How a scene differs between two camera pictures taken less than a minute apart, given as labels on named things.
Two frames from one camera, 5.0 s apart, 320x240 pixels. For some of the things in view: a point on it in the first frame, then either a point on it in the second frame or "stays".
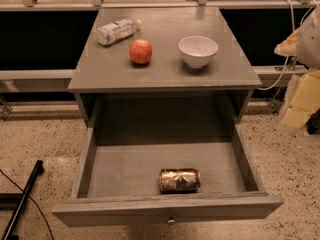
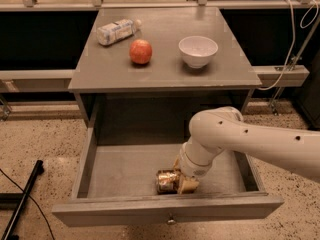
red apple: [140, 51] stays
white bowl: [198, 50] stays
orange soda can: [182, 180] stays
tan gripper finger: [288, 47] → [176, 163]
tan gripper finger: [305, 100] → [187, 185]
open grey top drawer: [143, 183] stays
